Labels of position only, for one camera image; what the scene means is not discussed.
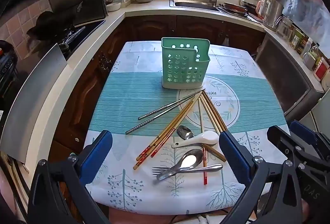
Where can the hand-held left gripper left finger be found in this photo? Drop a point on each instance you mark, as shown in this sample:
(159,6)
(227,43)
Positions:
(99,153)

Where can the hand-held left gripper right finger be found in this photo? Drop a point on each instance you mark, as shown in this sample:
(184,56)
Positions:
(234,155)

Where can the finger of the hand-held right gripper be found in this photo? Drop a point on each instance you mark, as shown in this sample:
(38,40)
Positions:
(279,137)
(303,131)

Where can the white ceramic spoon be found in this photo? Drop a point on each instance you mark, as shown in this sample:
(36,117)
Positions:
(206,137)

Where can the green plastic utensil holder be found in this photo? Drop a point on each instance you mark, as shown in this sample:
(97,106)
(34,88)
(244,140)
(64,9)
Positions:
(178,66)

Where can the metal fork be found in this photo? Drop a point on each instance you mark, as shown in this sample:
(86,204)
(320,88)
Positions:
(211,167)

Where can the white cabinet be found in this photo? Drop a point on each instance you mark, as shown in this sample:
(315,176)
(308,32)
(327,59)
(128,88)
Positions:
(322,110)

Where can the large metal spoon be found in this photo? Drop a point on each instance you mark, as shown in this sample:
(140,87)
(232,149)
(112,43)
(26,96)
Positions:
(189,158)

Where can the small metal spoon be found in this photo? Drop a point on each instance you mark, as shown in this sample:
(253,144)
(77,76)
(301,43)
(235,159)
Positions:
(184,132)

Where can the brown bamboo chopstick black band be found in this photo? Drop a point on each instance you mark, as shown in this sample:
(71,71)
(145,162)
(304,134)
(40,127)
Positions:
(154,144)

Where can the red label jar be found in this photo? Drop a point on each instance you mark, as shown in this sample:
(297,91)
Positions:
(321,70)

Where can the pile of wooden chopsticks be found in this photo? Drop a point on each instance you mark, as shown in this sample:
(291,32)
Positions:
(159,134)

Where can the metal chopstick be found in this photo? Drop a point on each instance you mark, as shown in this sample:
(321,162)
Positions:
(167,106)
(159,115)

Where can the teal leaf print tablecloth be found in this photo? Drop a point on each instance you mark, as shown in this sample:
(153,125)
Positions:
(134,90)

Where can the stainless steel panel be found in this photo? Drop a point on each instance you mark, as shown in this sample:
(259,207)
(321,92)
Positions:
(33,105)

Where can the clear plastic bottle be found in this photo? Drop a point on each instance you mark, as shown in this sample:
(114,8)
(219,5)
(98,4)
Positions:
(306,47)

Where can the green label jar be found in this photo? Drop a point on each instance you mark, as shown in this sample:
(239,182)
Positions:
(296,39)

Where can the glass jug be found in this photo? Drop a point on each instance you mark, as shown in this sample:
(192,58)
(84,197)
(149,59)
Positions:
(283,28)

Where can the gas stove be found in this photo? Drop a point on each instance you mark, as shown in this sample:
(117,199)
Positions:
(77,33)

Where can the metal kettle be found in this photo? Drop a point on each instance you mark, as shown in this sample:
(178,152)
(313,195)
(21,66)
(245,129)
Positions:
(275,11)

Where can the pink electric kettle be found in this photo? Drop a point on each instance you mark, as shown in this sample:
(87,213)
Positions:
(264,9)

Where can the red frying pan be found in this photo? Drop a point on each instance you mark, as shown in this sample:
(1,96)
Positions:
(234,7)

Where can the brown wooden cabinets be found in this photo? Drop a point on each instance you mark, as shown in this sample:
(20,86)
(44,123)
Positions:
(154,25)

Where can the black wok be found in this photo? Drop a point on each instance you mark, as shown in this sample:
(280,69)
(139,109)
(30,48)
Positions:
(49,23)

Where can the white bowl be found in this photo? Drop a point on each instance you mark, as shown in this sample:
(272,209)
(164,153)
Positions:
(113,6)

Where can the white kitchen countertop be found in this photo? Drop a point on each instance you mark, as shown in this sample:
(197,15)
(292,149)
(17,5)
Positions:
(144,9)

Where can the steel sink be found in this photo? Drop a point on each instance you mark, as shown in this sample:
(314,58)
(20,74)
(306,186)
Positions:
(193,5)

